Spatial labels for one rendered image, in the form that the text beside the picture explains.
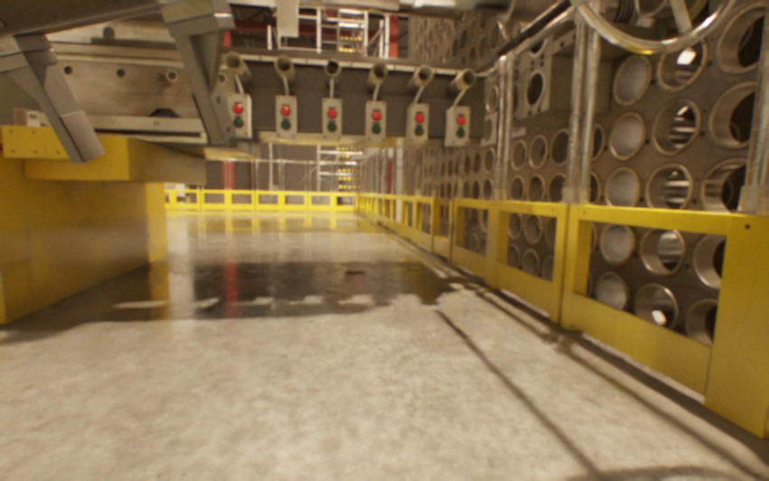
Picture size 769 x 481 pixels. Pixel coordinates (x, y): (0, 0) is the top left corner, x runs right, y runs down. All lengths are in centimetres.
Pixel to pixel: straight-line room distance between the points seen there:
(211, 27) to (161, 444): 65
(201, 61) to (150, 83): 147
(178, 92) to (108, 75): 25
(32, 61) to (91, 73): 148
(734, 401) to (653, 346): 19
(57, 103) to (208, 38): 15
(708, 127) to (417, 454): 181
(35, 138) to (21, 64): 110
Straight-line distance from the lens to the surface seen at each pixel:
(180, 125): 167
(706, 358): 103
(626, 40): 83
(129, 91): 184
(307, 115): 164
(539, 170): 310
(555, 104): 240
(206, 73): 35
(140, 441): 82
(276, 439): 75
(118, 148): 156
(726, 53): 221
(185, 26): 35
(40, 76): 43
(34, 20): 40
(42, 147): 152
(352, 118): 165
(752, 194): 96
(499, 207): 176
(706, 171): 211
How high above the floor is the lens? 42
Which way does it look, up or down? 7 degrees down
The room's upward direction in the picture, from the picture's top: 1 degrees clockwise
